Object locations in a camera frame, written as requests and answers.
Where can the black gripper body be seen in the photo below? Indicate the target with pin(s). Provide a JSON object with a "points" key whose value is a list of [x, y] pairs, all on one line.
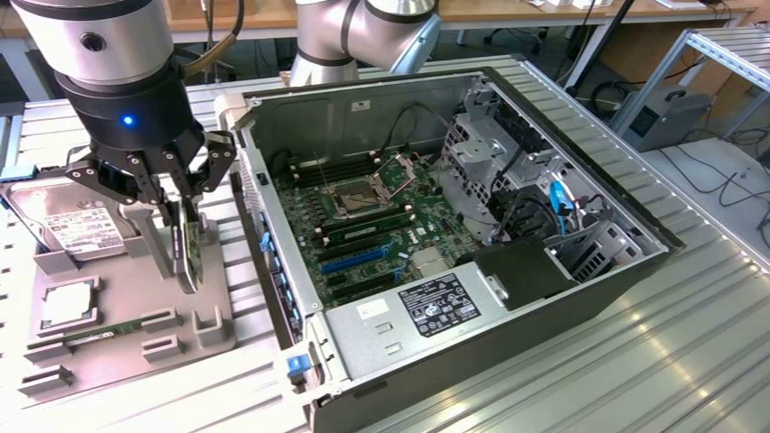
{"points": [[132, 117]]}

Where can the graphics card with black fan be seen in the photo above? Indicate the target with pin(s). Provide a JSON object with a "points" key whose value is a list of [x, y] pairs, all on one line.
{"points": [[189, 252]]}

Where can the blue disk carrier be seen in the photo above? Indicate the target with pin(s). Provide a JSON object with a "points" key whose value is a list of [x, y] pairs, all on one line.
{"points": [[15, 173]]}

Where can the silver hard disk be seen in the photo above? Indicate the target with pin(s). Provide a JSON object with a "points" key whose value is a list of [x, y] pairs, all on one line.
{"points": [[60, 225]]}

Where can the thin locking lever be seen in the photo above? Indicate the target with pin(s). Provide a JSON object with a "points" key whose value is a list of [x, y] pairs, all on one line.
{"points": [[323, 173]]}

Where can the green motherboard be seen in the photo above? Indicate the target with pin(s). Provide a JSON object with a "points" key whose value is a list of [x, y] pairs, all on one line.
{"points": [[300, 205]]}

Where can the CPU socket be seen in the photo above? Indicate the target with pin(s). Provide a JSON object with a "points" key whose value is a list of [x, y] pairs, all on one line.
{"points": [[355, 198]]}

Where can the metal socket cover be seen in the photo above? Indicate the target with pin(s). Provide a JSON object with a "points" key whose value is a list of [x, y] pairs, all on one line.
{"points": [[381, 182]]}

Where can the silver CPU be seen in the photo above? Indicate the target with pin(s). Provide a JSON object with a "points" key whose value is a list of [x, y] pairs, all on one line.
{"points": [[69, 304]]}

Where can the green RAM stick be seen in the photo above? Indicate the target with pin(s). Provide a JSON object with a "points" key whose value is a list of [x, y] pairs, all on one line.
{"points": [[367, 229], [96, 335]]}

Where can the black expansion slot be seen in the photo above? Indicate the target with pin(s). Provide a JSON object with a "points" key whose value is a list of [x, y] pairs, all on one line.
{"points": [[348, 253]]}

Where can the grey parts rack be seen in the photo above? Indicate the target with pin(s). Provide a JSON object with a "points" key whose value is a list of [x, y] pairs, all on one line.
{"points": [[132, 315]]}

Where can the blue expansion slot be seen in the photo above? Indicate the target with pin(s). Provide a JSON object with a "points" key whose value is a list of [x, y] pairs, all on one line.
{"points": [[351, 263]]}

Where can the silver disk bay cage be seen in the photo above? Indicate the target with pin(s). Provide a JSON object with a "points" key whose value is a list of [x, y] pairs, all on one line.
{"points": [[475, 149]]}

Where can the silver chipset heatsink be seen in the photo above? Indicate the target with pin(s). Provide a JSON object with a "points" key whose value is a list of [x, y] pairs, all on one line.
{"points": [[428, 261]]}

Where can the silver power supply unit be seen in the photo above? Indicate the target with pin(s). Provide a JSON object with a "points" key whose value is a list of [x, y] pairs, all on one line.
{"points": [[360, 334]]}

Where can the blue case latch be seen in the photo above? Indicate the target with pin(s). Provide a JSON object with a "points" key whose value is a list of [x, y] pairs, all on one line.
{"points": [[299, 365]]}

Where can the black office chair base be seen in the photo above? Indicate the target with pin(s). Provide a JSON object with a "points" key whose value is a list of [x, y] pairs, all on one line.
{"points": [[516, 34]]}

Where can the black plastic shroud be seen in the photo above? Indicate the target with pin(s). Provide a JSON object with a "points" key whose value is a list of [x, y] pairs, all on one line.
{"points": [[516, 270]]}

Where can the open black PC case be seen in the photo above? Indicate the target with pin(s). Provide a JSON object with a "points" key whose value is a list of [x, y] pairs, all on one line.
{"points": [[480, 356]]}

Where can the small silver disk bay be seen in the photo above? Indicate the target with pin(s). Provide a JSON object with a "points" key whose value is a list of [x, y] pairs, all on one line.
{"points": [[592, 259]]}

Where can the black tripod pole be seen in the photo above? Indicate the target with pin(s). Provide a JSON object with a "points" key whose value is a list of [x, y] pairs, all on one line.
{"points": [[599, 43]]}

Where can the grey computer tower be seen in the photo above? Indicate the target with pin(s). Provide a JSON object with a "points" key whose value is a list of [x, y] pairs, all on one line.
{"points": [[662, 122]]}

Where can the aluminium slat table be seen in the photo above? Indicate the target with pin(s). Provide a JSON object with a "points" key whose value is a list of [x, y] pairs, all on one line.
{"points": [[734, 49]]}

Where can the wooden desk white frame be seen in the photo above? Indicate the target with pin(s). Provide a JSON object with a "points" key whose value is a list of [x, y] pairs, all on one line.
{"points": [[540, 15], [271, 20]]}

